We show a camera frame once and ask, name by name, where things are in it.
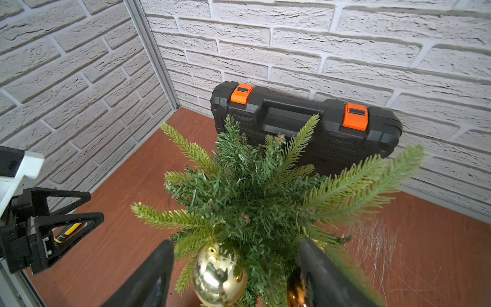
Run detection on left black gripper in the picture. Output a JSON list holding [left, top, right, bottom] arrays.
[[1, 188, 104, 275]]

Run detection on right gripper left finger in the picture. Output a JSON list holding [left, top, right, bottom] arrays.
[[102, 240, 175, 306]]

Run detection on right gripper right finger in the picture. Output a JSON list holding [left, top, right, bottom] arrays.
[[299, 238, 375, 306]]

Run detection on copper brown ball ornament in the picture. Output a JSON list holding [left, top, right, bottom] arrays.
[[286, 267, 307, 307]]

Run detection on shiny gold ball ornament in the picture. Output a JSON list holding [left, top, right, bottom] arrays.
[[192, 243, 248, 306]]

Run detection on small green christmas tree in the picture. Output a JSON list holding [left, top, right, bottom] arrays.
[[132, 115, 426, 306]]

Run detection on yellow black screwdriver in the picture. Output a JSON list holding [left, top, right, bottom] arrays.
[[54, 223, 82, 244]]

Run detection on black tool case orange latches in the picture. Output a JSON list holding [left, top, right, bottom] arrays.
[[210, 81, 404, 177]]

